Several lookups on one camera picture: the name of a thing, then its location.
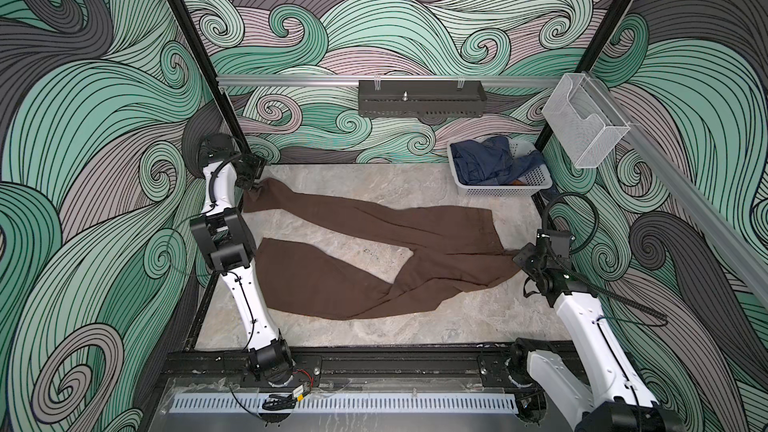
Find aluminium rail right wall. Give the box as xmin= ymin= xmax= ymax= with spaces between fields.
xmin=596 ymin=80 xmax=767 ymax=302

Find black perforated wall tray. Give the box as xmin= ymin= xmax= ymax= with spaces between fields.
xmin=357 ymin=79 xmax=488 ymax=124

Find white plastic laundry basket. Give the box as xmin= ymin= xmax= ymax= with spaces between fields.
xmin=446 ymin=136 xmax=553 ymax=197

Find brown corduroy trousers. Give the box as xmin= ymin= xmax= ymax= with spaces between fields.
xmin=243 ymin=179 xmax=521 ymax=321

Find clear acrylic wall holder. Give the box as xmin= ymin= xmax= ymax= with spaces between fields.
xmin=542 ymin=72 xmax=630 ymax=169

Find aluminium rail back wall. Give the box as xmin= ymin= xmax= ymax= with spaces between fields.
xmin=217 ymin=74 xmax=562 ymax=90

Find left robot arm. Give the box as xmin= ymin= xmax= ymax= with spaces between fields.
xmin=190 ymin=133 xmax=294 ymax=384

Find aluminium rail wall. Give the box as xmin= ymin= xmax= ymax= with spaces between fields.
xmin=217 ymin=74 xmax=562 ymax=90
xmin=596 ymin=80 xmax=767 ymax=302

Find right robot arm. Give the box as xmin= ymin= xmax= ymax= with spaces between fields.
xmin=514 ymin=192 xmax=684 ymax=431

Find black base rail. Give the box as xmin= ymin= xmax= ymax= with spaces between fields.
xmin=161 ymin=344 xmax=637 ymax=391

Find blue denim trousers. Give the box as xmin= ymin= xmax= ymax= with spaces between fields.
xmin=449 ymin=137 xmax=544 ymax=186

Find white slotted cable duct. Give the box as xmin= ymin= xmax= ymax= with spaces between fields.
xmin=169 ymin=392 xmax=518 ymax=415

